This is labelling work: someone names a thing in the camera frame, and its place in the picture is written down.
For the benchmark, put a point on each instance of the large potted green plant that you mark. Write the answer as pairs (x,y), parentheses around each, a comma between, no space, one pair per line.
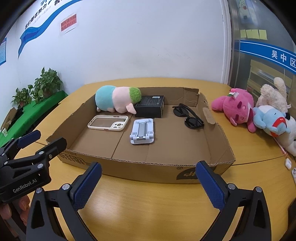
(47,81)

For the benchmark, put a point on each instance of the white folding phone stand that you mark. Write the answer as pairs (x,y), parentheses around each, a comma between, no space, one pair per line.
(142,129)

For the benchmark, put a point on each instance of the cream phone case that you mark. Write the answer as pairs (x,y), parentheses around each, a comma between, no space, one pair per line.
(119,126)

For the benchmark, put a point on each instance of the small white patterned case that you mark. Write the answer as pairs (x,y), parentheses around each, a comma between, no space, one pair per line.
(294,172)

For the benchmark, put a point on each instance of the blue pink green plush toy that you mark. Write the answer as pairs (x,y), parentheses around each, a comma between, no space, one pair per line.
(115,97)

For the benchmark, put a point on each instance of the small potted green plant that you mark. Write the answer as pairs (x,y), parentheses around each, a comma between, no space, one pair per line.
(20,98)

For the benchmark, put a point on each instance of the blue wall poster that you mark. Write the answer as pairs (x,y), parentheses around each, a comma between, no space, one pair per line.
(2,52)

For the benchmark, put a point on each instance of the person's left hand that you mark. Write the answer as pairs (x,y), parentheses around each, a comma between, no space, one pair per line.
(24,202)

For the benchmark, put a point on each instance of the small brown carton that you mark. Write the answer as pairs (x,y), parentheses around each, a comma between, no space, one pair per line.
(9,118)

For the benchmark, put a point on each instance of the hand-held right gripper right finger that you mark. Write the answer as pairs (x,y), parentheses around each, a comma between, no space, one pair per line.
(209,183)

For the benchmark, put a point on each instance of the green cloth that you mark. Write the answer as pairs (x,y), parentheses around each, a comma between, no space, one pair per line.
(34,111)

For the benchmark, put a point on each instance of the cardboard box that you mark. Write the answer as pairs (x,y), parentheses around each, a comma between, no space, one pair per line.
(173,143)

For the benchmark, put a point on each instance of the blue door sign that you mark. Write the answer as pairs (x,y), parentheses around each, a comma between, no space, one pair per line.
(266,52)

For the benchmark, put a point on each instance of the red wall notice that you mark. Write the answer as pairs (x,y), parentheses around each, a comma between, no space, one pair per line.
(68,24)

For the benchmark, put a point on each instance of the cream plush toy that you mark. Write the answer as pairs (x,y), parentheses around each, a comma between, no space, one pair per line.
(275,95)

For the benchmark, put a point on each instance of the black product box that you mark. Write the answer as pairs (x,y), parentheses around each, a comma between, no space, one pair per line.
(150,107)

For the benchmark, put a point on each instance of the light blue plush toy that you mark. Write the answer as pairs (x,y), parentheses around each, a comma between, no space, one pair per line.
(266,118)

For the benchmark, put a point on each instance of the black sunglasses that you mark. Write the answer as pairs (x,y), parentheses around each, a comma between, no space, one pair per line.
(194,121)

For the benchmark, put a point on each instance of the white earbuds case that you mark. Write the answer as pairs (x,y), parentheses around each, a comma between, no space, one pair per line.
(288,164)

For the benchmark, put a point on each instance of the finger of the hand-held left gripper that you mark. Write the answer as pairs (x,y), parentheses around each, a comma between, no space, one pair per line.
(55,146)
(29,139)

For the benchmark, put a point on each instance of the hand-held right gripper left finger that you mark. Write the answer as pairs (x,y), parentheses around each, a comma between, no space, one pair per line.
(89,183)

